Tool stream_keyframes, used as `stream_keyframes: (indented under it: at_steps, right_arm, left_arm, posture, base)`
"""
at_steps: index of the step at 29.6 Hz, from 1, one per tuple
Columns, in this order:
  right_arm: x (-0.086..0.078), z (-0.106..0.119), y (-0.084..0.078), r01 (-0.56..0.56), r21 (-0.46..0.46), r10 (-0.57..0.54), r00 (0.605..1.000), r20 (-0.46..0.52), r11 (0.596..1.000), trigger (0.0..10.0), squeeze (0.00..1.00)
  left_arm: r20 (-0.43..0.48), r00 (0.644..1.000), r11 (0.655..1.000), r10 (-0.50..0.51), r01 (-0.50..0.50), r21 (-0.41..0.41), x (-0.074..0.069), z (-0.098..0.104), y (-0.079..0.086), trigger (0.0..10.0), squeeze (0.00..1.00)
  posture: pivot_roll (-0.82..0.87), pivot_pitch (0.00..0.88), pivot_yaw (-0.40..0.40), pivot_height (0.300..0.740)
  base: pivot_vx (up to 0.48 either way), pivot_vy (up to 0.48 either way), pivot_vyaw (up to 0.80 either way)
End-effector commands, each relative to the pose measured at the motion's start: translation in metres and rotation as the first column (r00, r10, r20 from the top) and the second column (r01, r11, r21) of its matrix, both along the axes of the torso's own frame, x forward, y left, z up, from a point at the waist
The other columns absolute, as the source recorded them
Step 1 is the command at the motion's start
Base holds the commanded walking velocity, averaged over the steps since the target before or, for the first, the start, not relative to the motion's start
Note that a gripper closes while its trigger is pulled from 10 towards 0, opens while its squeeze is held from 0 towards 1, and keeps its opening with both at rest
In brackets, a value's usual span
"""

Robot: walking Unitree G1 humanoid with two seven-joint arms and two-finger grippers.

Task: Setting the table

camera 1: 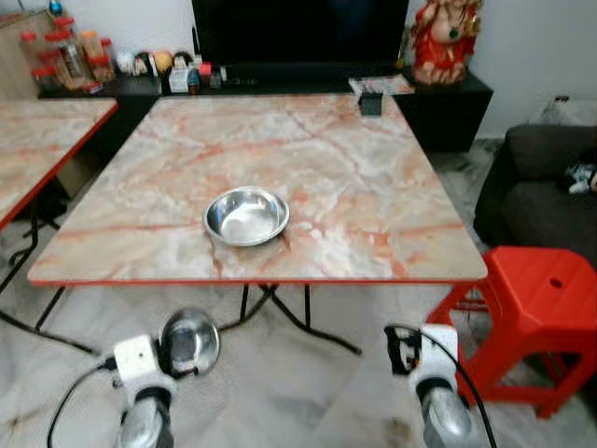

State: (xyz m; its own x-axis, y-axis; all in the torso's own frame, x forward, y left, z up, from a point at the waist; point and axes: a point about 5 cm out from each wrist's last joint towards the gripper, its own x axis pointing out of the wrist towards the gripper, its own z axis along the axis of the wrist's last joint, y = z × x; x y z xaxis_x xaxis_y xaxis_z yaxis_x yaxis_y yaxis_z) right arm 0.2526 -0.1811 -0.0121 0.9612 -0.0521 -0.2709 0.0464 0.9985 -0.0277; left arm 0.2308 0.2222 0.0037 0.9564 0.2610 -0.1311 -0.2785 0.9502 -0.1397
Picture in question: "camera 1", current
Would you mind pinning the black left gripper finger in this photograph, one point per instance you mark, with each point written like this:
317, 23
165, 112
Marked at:
183, 347

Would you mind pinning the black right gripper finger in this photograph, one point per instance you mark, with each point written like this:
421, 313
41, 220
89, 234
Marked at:
414, 334
396, 339

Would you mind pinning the small steel bowl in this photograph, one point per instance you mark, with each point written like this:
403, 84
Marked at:
198, 338

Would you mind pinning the red plastic stool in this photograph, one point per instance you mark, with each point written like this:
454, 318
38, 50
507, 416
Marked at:
536, 299

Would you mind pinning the large steel bowl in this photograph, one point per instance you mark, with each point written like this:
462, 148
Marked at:
247, 216

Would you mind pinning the dark grey sofa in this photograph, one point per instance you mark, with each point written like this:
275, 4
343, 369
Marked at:
536, 201

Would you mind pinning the square marble red-rimmed folding table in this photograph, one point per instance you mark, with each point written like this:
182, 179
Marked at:
280, 159

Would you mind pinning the black television console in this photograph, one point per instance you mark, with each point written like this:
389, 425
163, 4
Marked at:
448, 117

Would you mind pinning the small black white toy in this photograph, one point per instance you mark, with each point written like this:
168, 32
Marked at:
581, 177

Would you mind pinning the small black box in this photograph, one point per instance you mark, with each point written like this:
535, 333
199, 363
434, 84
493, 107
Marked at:
371, 104

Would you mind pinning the white printed flyer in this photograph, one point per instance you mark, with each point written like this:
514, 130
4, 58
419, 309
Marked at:
382, 84

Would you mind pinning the small white box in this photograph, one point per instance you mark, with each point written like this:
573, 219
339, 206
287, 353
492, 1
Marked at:
178, 80

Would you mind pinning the black remote control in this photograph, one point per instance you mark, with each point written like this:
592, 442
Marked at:
241, 81

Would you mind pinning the small red box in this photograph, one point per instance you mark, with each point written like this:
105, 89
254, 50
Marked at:
207, 70

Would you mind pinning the black red round figurine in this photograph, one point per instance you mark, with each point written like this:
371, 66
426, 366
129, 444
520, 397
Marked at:
144, 63

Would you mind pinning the yellow round figurine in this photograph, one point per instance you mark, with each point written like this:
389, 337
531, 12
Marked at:
163, 61

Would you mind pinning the white round figurine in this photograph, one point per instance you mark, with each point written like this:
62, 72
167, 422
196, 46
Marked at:
125, 62

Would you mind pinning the red lid nut jar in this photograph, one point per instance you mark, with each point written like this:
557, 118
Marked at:
101, 65

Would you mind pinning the red gold statue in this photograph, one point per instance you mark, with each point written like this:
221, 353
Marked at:
446, 42

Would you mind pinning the small red lid jar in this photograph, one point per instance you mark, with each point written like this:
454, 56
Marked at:
62, 22
30, 48
44, 79

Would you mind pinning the large clear jar red lid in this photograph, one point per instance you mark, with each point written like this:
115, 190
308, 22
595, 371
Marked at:
69, 58

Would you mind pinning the orange lid snack jar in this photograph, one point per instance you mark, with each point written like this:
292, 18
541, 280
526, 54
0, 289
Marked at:
90, 42

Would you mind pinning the black flat television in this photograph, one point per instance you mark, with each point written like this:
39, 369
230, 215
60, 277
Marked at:
298, 28

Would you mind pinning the light wooden cabinet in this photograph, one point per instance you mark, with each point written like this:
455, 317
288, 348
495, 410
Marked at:
17, 61

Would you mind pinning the blue round ornament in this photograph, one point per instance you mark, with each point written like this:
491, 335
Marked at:
55, 7

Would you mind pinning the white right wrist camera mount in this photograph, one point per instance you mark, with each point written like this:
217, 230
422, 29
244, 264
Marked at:
437, 355

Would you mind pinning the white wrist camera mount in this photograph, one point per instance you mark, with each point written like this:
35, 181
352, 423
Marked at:
138, 359
437, 355

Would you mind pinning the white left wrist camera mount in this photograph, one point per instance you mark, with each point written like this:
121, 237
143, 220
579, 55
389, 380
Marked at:
138, 359

